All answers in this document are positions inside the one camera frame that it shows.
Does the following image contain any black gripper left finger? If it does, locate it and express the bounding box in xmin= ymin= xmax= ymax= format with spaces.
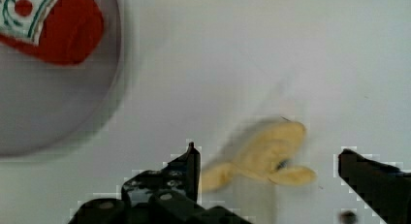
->
xmin=67 ymin=144 xmax=251 ymax=224

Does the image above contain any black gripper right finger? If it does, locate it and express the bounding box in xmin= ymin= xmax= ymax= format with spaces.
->
xmin=337 ymin=149 xmax=411 ymax=224

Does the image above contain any grey round plate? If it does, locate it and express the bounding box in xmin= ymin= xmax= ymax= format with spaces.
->
xmin=0 ymin=0 xmax=123 ymax=157

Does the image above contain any red plush ketchup bottle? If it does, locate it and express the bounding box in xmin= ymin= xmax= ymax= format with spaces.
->
xmin=1 ymin=0 xmax=104 ymax=66

